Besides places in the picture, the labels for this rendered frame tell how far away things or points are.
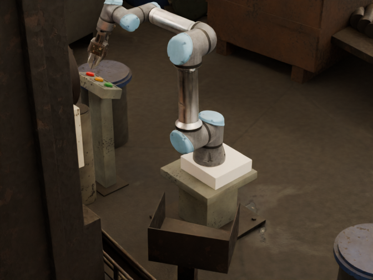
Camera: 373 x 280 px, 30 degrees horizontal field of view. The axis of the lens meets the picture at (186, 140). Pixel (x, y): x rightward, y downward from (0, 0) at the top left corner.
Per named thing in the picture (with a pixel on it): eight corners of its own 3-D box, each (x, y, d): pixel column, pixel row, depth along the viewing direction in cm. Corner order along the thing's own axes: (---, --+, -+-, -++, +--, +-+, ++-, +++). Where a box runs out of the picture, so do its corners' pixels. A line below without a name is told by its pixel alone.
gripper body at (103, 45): (85, 52, 315) (94, 28, 310) (90, 46, 323) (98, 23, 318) (101, 58, 316) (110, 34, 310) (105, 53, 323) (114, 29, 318)
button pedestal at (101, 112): (106, 199, 353) (99, 91, 320) (80, 178, 368) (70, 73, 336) (131, 186, 362) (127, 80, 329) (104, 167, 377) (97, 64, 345)
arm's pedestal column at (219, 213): (208, 186, 363) (210, 144, 349) (265, 223, 338) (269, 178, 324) (149, 218, 340) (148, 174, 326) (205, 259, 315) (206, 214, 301)
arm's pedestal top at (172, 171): (209, 150, 344) (210, 143, 342) (257, 178, 324) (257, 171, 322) (160, 174, 326) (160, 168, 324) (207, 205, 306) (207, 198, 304)
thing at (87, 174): (81, 208, 346) (73, 118, 319) (67, 197, 354) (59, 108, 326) (101, 199, 353) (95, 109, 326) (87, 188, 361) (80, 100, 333)
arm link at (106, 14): (115, 1, 303) (103, -7, 307) (107, 24, 308) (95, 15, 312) (127, 2, 309) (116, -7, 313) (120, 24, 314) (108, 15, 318)
